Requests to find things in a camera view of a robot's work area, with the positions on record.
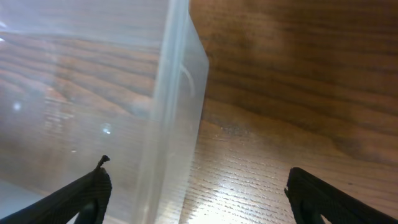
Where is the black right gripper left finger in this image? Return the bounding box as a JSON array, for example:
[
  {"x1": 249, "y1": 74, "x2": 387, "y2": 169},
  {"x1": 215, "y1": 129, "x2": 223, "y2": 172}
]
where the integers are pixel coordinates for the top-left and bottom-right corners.
[{"x1": 1, "y1": 155, "x2": 112, "y2": 224}]

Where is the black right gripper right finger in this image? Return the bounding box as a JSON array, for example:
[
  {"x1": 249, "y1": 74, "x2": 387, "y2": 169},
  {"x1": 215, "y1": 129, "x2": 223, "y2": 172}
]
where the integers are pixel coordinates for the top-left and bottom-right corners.
[{"x1": 284, "y1": 167, "x2": 397, "y2": 224}]

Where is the clear plastic container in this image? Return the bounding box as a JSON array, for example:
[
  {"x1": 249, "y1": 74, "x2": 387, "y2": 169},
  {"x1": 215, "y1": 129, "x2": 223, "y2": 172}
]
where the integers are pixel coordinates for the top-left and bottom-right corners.
[{"x1": 1, "y1": 0, "x2": 209, "y2": 223}]

